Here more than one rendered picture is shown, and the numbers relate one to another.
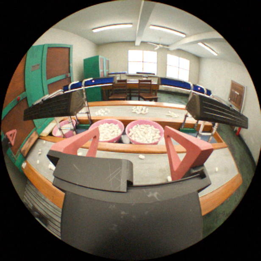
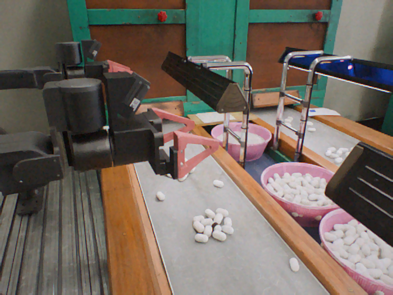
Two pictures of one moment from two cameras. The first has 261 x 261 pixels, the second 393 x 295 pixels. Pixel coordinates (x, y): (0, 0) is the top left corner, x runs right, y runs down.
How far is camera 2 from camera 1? 0.43 m
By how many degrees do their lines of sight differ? 58
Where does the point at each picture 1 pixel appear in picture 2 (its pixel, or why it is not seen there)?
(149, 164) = (289, 287)
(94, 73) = not seen: outside the picture
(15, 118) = (143, 49)
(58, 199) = (117, 196)
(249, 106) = not seen: outside the picture
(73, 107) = (221, 102)
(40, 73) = not seen: outside the picture
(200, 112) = (340, 183)
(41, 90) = (228, 30)
